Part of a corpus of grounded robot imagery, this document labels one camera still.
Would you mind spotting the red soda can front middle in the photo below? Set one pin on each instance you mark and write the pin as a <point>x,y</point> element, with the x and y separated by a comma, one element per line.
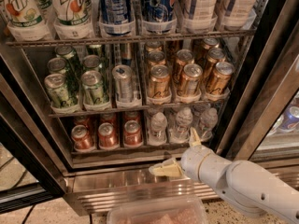
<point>108,138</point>

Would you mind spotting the gold can front middle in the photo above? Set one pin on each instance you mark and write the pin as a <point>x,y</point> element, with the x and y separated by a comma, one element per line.
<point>190,80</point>

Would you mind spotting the gold can front left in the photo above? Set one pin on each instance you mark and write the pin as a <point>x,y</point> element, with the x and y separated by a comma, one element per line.
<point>159,79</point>

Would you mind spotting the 7up bottle left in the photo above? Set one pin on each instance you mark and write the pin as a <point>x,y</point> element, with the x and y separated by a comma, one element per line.
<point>25,20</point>

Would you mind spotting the green can second row right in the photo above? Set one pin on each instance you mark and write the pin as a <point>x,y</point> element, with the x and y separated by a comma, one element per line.
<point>92,62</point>

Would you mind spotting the gold can second row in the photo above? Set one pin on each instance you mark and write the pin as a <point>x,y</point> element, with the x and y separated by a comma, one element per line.
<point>183,57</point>
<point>156,58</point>
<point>213,56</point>

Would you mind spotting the green can second row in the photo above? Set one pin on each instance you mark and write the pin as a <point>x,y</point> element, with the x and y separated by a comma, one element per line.
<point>59,65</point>
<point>92,62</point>

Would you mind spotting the green can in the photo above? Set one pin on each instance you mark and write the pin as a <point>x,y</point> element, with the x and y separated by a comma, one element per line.
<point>94,88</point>
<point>59,92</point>

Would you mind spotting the green can second row left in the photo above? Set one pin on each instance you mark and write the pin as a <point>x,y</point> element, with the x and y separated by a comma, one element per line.
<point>59,65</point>

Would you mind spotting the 7up bottle right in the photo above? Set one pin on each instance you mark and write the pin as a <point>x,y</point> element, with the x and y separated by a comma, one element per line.
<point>73,19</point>

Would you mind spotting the blue bottle right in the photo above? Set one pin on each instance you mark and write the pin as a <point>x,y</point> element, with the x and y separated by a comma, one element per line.
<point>158,15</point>

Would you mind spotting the white carton right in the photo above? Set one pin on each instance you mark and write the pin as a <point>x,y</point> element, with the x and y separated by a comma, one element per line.
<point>234,13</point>

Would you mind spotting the gold can second row right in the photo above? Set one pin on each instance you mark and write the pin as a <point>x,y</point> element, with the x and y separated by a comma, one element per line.
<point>213,56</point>

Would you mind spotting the green can front right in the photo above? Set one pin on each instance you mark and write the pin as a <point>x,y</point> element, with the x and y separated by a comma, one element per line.
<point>94,88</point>

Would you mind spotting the blue bottle left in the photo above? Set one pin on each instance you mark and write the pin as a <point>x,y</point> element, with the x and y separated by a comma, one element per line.
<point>116,14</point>

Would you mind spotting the gold can second row left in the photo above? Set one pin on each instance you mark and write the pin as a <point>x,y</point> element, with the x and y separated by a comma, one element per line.
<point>156,58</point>

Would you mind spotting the red soda can front right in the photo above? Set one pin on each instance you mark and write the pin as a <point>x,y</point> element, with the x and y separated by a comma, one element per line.
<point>132,133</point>

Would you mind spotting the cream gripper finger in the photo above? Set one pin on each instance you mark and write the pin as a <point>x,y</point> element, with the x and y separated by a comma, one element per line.
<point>194,138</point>
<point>170,168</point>

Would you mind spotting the silver tall can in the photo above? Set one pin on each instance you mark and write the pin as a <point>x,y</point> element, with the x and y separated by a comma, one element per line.
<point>123,78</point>

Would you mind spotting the fridge glass door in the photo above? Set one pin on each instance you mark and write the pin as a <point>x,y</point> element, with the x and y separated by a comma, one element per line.
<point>39,178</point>

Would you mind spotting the red soda can front left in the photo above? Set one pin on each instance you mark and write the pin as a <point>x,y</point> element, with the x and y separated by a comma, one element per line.
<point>83,141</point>

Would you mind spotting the clear plastic container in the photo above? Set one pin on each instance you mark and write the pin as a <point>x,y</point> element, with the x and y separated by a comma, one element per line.
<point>183,209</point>

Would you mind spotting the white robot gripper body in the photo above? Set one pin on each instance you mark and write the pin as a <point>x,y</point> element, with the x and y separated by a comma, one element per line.
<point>193,160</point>

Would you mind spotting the red soda can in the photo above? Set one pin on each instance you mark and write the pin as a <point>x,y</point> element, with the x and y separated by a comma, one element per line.
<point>108,138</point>
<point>132,133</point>
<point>83,141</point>

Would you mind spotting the gold can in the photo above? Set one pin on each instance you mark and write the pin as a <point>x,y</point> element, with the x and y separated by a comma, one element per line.
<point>190,80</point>
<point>219,78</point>
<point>159,79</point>

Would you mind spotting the green can front left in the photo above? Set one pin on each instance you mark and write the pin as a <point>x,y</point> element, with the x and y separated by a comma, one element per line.
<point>59,92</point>

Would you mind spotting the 7up bottle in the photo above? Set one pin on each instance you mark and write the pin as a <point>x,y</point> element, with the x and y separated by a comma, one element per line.
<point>73,19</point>
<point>25,20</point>

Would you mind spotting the clear water bottle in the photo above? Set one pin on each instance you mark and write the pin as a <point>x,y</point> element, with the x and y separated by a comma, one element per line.
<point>207,122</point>
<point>180,126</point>
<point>157,127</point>

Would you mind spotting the gold can front right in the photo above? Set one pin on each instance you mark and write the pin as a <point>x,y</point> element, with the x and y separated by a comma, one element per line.
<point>219,78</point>

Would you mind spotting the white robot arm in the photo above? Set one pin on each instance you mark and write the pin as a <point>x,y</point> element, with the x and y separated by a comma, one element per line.
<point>245,185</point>

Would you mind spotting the blue can behind glass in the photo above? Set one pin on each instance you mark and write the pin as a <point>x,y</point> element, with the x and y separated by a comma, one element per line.
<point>290,119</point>

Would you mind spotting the blue bottle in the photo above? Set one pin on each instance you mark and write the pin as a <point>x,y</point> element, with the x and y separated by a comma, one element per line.
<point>158,15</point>
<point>116,14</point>

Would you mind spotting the gold can second row middle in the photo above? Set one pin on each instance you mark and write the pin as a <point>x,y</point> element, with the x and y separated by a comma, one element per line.
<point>183,57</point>

